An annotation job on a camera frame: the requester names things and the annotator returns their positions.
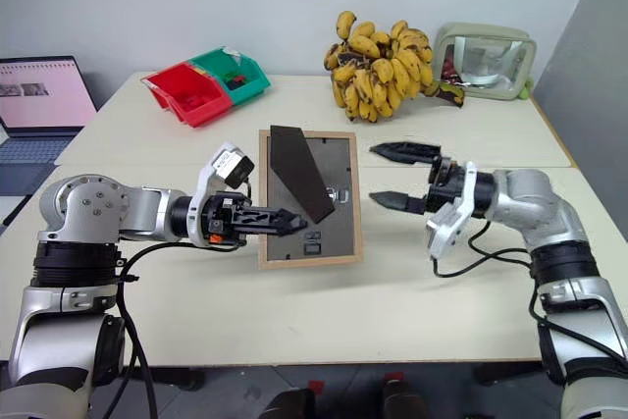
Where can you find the open laptop computer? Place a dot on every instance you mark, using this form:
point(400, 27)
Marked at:
point(39, 90)

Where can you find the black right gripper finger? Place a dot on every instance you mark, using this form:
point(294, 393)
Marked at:
point(397, 200)
point(407, 153)

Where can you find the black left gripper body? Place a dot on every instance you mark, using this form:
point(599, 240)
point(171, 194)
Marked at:
point(218, 215)

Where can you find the yellow banana bunch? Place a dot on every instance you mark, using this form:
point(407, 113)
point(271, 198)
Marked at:
point(373, 80)

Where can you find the green plastic storage bin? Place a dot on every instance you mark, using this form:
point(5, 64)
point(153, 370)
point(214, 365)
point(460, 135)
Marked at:
point(255, 83)

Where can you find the black table foot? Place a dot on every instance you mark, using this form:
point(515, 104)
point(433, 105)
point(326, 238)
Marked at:
point(181, 379)

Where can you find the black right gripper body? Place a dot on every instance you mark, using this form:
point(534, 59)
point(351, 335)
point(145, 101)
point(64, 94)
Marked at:
point(444, 188)

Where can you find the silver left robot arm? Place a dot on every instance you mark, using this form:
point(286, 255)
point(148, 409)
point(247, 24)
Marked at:
point(142, 203)

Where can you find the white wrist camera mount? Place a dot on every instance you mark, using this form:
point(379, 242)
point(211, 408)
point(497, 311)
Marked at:
point(446, 230)
point(203, 188)

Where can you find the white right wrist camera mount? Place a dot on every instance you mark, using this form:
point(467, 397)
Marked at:
point(446, 230)

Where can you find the wooden picture frame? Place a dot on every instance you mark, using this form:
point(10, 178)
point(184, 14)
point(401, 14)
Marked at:
point(338, 223)

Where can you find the dark rounded shape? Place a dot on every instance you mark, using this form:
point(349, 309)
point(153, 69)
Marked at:
point(294, 404)
point(404, 402)

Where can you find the clear plastic container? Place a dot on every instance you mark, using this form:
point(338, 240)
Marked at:
point(520, 46)

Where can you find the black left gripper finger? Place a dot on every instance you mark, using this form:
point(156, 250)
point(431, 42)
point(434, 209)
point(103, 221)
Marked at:
point(275, 218)
point(275, 231)

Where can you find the grey partition panel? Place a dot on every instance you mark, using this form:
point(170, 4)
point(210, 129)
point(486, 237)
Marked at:
point(589, 70)

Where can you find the red plastic storage bin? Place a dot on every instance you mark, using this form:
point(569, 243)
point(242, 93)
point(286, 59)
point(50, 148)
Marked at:
point(172, 80)

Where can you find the small green object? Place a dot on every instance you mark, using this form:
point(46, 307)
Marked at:
point(527, 89)

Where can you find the small dark plastic parts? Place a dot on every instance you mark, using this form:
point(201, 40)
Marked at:
point(234, 79)

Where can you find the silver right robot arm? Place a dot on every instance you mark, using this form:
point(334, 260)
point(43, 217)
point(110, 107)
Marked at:
point(539, 203)

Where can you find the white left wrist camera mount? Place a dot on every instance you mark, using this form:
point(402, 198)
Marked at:
point(203, 188)

